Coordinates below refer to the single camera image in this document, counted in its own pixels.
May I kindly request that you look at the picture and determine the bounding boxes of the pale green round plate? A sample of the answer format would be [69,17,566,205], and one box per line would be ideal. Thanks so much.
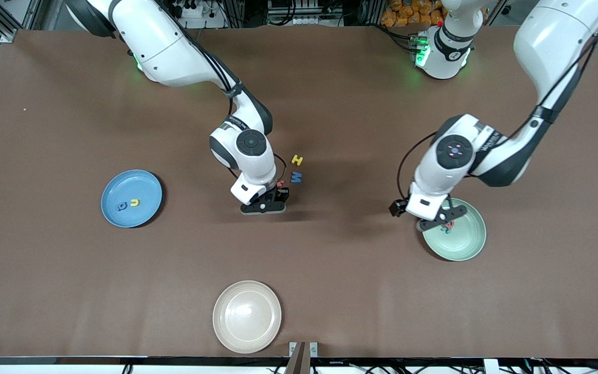
[422,200,487,262]

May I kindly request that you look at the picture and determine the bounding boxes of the brown table cover sheet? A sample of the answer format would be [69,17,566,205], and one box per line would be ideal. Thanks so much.
[0,25,598,360]

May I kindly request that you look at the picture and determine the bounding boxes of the beige round plate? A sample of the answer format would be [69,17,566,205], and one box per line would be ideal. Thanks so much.
[212,280,282,355]

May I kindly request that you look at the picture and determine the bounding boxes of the blue round plate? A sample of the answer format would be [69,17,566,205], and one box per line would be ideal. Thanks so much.
[101,169,164,229]

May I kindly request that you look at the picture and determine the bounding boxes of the white power strip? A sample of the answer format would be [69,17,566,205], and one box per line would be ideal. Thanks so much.
[174,0,225,29]

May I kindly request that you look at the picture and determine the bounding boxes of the dark equipment rack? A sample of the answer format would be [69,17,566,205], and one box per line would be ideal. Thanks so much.
[267,0,344,28]

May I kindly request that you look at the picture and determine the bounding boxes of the orange packaged goods pile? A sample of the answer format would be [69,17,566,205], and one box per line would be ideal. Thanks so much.
[380,0,447,28]

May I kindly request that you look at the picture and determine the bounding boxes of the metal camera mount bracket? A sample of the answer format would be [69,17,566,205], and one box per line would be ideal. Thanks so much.
[284,341,319,374]

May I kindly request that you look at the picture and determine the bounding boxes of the white table edge frame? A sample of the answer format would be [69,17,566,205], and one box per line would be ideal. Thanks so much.
[0,356,598,374]

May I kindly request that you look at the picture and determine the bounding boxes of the aluminium frame post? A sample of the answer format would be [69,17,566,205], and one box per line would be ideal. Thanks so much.
[0,0,37,43]

